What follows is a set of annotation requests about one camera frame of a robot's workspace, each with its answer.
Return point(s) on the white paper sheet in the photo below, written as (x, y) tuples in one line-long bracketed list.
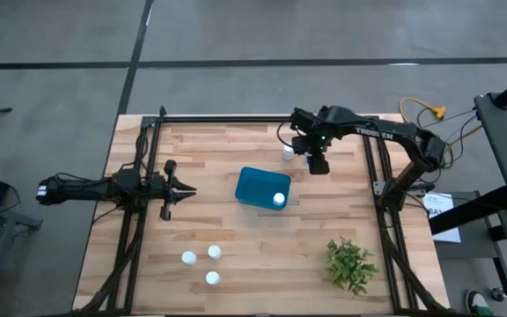
[(440, 204)]

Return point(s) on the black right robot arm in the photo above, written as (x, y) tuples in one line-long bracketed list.
[(381, 131)]

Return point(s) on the teal plastic basket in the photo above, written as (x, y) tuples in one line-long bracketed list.
[(258, 187)]

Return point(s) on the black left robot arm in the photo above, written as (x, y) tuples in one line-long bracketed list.
[(82, 189)]

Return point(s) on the white cup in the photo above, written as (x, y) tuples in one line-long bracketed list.
[(214, 252), (287, 152), (188, 257)]

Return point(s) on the black caster wheel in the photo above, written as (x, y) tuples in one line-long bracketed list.
[(497, 293)]

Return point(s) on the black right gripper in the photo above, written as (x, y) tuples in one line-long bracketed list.
[(315, 143)]

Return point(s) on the white pill bottle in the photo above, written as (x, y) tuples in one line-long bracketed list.
[(212, 277), (278, 199)]

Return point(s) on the person's shoe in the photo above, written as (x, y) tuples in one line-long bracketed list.
[(478, 304)]

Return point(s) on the green artificial plant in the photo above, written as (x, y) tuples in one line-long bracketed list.
[(348, 266)]

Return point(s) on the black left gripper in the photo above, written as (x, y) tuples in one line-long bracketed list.
[(159, 190)]

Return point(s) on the black aluminium table frame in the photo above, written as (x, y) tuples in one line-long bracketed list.
[(236, 119)]

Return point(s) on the grey metal stand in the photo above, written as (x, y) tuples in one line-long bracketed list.
[(16, 220)]

